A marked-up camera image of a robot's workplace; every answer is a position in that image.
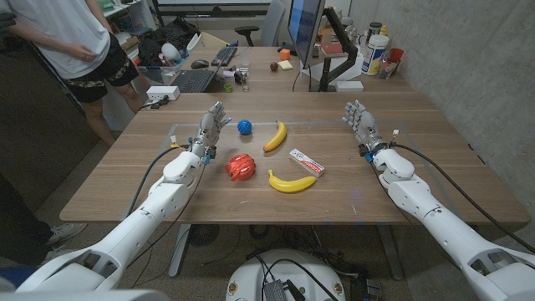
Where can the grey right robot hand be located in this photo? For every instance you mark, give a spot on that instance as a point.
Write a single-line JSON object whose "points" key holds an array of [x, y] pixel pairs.
{"points": [[364, 125]]}

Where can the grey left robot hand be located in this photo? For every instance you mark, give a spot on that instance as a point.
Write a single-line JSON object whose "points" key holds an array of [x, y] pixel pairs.
{"points": [[209, 129]]}

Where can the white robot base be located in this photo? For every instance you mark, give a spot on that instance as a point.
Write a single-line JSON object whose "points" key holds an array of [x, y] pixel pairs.
{"points": [[288, 267]]}

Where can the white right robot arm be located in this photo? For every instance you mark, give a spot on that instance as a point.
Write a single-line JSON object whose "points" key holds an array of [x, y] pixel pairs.
{"points": [[439, 226]]}

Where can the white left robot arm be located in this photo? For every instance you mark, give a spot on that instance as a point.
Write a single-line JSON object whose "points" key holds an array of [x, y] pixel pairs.
{"points": [[142, 226]]}

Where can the blue spiky stress ball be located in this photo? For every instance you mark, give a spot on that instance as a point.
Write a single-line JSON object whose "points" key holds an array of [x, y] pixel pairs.
{"points": [[244, 126]]}

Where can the red ribbed toy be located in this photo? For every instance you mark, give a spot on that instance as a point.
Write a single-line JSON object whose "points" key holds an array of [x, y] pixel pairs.
{"points": [[241, 167]]}

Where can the straight yellow toy banana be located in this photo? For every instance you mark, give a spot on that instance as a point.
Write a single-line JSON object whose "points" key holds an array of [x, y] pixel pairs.
{"points": [[276, 138]]}

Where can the white red toothpaste box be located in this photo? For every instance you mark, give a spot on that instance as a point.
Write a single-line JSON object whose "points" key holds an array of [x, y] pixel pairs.
{"points": [[306, 162]]}

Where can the dark red ball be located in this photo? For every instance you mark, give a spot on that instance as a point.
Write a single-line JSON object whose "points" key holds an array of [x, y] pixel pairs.
{"points": [[273, 66]]}

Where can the curved yellow toy banana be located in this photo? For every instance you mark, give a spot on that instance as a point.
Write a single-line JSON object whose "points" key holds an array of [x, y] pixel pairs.
{"points": [[290, 185]]}

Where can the flat white box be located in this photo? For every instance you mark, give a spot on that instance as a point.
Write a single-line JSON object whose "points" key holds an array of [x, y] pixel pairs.
{"points": [[349, 86]]}

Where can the small green cup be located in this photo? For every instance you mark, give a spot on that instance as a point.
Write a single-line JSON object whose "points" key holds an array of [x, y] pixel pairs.
{"points": [[227, 88]]}

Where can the black laptop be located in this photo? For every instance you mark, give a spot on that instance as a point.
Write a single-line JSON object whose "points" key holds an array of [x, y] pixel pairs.
{"points": [[194, 80]]}

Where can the white power strip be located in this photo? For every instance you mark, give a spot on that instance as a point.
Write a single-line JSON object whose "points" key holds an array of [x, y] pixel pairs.
{"points": [[163, 93]]}

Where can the small black gadget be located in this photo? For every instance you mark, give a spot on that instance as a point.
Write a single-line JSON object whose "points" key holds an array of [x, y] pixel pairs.
{"points": [[239, 76]]}

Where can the clear cup with items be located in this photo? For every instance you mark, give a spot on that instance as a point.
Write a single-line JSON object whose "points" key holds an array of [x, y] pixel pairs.
{"points": [[386, 67]]}

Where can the black computer mouse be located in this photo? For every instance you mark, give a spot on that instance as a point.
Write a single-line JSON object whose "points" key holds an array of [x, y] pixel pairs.
{"points": [[200, 64]]}

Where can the white canister blue label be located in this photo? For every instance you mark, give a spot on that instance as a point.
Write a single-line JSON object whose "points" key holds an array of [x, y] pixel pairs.
{"points": [[374, 54]]}

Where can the clear plastic bin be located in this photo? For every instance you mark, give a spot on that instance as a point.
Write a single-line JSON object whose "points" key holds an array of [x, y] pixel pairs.
{"points": [[161, 74]]}

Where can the black keyboard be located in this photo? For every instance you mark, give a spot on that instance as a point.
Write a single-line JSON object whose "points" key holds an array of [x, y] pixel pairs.
{"points": [[224, 55]]}

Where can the red cup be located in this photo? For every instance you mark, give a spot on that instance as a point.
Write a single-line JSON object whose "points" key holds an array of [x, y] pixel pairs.
{"points": [[396, 54]]}

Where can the red book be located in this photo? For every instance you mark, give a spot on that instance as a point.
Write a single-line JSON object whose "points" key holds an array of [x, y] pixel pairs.
{"points": [[332, 49]]}

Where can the white round helmet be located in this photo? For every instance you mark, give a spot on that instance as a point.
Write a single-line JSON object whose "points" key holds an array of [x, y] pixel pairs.
{"points": [[170, 51]]}

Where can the black remote control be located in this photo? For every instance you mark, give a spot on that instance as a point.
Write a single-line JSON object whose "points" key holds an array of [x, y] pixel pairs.
{"points": [[315, 51]]}

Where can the yellow sticky note pad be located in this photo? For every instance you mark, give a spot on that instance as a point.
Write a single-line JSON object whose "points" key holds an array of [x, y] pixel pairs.
{"points": [[286, 64]]}

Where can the black backpack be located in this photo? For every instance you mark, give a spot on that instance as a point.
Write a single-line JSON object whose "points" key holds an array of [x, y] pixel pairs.
{"points": [[167, 37]]}

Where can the black floor fan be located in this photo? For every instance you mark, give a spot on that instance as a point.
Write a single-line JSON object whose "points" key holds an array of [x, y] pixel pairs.
{"points": [[203, 234]]}

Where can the orange cube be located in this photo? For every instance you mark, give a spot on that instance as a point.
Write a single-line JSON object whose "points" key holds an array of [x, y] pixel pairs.
{"points": [[285, 54]]}

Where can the computer monitor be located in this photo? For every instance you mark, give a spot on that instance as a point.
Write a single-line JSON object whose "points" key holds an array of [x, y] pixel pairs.
{"points": [[305, 29]]}

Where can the grey office chair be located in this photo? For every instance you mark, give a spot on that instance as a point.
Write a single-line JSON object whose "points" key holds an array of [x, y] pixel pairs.
{"points": [[267, 23]]}

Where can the grey table leg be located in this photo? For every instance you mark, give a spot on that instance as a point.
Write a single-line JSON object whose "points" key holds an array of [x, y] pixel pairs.
{"points": [[179, 251], [390, 251]]}

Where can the white shelf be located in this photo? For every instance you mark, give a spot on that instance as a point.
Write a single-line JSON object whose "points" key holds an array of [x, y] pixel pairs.
{"points": [[142, 14]]}

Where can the person in white t-shirt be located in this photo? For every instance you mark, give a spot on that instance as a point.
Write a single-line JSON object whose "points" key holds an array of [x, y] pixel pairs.
{"points": [[62, 33]]}

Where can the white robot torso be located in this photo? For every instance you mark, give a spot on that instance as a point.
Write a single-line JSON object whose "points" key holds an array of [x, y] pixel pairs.
{"points": [[83, 296]]}

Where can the person in black trousers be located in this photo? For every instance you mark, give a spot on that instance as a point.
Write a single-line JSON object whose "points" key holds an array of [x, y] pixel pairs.
{"points": [[21, 226]]}

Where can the blue fabric item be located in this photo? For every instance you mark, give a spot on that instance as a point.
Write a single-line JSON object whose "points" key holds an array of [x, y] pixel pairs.
{"points": [[14, 276]]}

